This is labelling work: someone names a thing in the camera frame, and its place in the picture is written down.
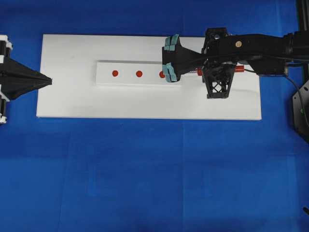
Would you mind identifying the blue table cloth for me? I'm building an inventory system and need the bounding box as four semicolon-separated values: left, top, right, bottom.
0;0;309;232

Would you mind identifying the small raised white plate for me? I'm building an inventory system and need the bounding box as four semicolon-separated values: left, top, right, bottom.
96;61;182;87

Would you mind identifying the large white base board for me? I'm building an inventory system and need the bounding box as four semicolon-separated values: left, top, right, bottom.
36;34;262;120

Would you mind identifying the black aluminium frame rail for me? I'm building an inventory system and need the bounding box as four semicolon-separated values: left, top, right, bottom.
296;0;309;31

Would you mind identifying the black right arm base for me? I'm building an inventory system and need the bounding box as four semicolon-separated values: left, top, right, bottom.
292;81;309;143

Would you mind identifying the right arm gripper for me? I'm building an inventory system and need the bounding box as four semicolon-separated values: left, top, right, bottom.
201;28;236;99

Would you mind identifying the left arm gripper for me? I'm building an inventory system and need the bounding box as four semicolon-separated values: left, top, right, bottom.
0;35;53;124

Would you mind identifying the thin black camera cable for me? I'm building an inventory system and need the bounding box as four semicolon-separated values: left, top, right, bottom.
284;73;307;114

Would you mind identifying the red handled soldering iron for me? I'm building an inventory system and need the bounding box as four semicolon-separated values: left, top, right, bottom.
188;65;245;76

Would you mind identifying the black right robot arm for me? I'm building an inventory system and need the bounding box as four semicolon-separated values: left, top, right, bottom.
201;28;309;99

